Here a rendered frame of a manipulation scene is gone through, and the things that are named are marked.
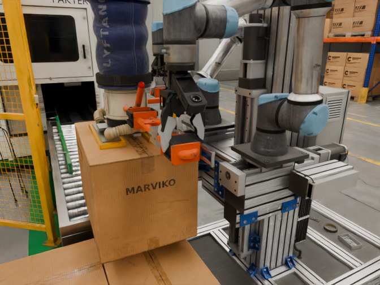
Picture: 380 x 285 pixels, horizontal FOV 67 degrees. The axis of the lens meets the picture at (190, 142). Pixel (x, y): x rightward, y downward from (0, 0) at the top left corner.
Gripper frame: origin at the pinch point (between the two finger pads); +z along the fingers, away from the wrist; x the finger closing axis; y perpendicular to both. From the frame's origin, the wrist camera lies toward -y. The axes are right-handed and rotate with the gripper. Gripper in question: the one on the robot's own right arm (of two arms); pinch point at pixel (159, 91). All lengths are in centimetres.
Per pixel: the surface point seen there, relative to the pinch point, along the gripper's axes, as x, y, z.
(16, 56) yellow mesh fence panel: -71, -58, -18
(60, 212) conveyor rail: -60, 2, 60
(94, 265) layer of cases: -49, 45, 65
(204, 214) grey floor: 52, -43, 121
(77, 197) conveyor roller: -50, -21, 66
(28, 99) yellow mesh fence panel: -69, -57, 9
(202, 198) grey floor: 63, -68, 122
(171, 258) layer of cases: -17, 54, 65
